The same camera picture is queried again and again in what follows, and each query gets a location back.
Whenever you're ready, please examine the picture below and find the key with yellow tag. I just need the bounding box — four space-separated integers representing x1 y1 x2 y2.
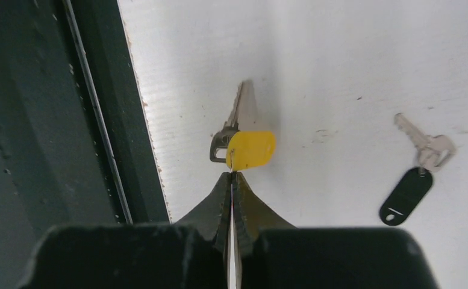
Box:
209 79 276 171

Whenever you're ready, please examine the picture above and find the key with black tag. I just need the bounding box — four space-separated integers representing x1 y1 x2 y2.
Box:
379 113 457 226

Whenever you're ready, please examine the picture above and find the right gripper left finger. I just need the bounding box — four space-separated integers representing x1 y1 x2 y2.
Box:
18 172 231 288

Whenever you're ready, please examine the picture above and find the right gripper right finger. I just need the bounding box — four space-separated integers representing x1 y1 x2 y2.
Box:
232 172 438 288

